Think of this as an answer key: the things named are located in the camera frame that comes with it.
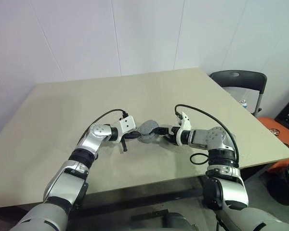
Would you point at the clear plastic bottle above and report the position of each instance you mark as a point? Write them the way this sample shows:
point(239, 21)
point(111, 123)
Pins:
point(244, 104)

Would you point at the black table frame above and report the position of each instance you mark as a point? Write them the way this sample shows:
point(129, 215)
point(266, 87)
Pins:
point(147, 192)

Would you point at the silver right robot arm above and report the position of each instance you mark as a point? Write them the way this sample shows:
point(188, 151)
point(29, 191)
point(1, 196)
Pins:
point(226, 178)

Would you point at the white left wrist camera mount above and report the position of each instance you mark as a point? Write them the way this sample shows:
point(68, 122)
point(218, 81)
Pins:
point(127, 124)

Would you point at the black folding chair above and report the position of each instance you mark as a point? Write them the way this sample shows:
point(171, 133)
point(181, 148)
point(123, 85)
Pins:
point(240, 80)

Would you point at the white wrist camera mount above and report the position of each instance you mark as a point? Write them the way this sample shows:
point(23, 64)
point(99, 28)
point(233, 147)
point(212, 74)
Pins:
point(127, 124)
point(185, 126)

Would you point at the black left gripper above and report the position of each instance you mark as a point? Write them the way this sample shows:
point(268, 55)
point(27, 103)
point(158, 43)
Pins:
point(122, 136)

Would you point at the black flat bar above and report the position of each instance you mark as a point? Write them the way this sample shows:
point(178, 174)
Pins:
point(149, 214)

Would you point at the black round bucket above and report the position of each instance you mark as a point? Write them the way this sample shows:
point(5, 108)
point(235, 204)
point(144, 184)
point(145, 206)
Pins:
point(284, 190)

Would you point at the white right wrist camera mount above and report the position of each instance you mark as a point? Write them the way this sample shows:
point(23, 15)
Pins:
point(185, 126)

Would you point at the orange plastic object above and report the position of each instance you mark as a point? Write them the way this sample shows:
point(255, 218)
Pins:
point(269, 124)

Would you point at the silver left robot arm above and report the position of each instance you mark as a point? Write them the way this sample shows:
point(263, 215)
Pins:
point(69, 178)

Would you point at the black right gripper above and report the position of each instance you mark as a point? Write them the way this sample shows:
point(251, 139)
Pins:
point(174, 134)

